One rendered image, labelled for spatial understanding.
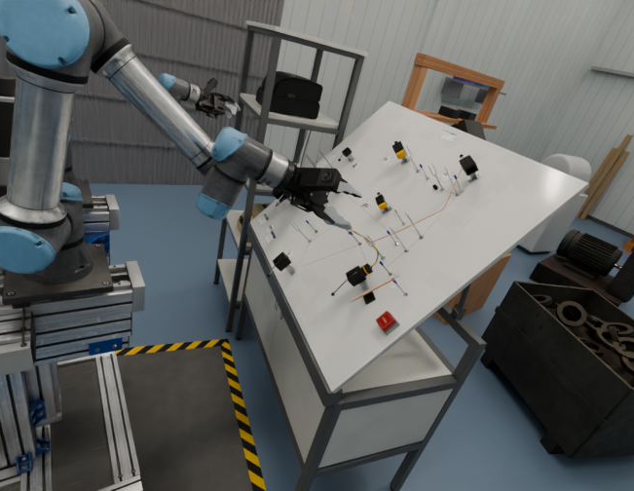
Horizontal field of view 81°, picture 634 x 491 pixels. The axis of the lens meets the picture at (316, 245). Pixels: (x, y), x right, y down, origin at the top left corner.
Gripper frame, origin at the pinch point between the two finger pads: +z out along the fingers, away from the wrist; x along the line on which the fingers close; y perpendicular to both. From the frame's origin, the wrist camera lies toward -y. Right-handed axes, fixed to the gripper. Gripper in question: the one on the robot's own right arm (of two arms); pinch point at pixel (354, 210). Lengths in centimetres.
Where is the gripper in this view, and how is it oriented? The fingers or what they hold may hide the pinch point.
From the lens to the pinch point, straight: 91.7
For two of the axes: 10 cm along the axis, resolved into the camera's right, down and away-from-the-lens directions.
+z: 8.1, 3.8, 4.5
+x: -3.1, 9.2, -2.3
